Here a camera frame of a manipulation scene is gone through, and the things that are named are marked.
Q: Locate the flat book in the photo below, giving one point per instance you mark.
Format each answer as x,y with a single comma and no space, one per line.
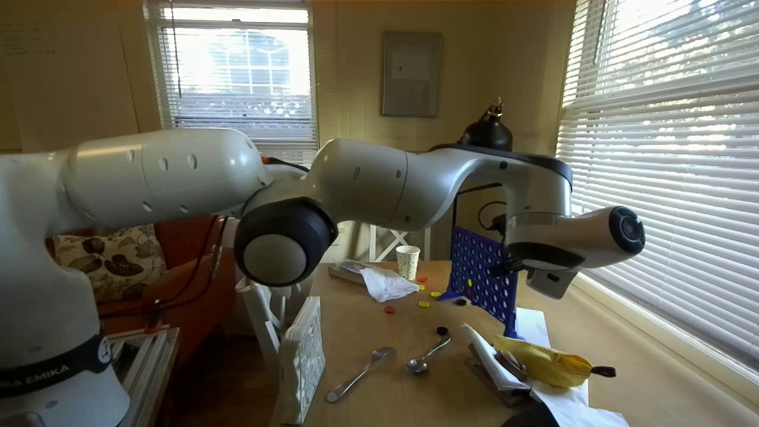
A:
344,271

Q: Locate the large metal spoon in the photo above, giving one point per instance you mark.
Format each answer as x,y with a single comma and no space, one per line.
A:
362,375

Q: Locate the black domed ornament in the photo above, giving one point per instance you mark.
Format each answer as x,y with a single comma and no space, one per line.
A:
487,131

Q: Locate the grey framed wall picture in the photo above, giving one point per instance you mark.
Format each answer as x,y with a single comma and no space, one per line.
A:
411,74

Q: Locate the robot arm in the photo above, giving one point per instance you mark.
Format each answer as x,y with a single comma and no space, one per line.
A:
367,184

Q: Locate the crumpled white tissue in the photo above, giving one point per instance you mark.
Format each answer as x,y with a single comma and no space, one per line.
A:
385,284

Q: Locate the white cross-back chair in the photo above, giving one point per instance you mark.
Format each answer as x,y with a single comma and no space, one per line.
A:
394,240

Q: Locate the yellow banana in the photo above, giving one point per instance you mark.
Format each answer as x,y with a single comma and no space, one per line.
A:
545,365

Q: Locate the blue disc game grid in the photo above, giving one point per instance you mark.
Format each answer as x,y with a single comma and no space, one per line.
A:
480,279

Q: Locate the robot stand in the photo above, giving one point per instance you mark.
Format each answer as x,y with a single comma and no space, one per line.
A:
151,367

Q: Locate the black round object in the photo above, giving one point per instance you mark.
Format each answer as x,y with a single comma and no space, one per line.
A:
531,416

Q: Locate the wide window with blinds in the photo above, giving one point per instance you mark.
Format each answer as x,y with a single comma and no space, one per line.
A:
670,148

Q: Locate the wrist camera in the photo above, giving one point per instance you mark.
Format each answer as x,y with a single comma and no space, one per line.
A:
554,286

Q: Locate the white patterned napkin box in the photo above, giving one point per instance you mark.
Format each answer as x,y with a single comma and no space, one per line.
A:
305,362

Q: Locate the patterned paper cup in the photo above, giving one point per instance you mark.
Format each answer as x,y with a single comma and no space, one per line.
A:
408,263

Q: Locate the blue game slider bar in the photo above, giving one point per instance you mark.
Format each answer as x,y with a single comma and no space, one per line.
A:
452,295

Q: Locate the orange armchair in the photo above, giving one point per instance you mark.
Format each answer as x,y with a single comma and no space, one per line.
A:
190,290

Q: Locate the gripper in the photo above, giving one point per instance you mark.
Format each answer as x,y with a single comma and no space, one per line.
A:
548,253

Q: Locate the small metal spoon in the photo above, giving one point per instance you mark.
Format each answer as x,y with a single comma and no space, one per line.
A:
424,359

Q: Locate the floral cushion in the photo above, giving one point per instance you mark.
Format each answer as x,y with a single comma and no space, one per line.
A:
115,261

